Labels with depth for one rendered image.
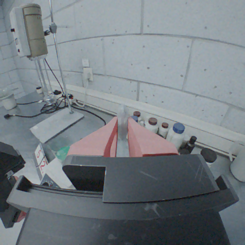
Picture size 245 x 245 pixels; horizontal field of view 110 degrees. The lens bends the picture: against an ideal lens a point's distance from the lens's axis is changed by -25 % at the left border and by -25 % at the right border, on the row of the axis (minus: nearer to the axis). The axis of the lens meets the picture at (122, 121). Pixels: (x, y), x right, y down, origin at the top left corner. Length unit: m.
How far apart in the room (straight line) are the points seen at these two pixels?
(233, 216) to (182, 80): 0.55
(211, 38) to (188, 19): 0.11
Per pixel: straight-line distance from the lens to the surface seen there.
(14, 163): 0.25
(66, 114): 0.81
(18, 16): 0.63
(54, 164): 0.43
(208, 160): 0.50
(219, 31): 0.55
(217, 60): 0.55
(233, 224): 0.53
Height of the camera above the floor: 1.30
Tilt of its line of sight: 36 degrees down
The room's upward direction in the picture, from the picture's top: straight up
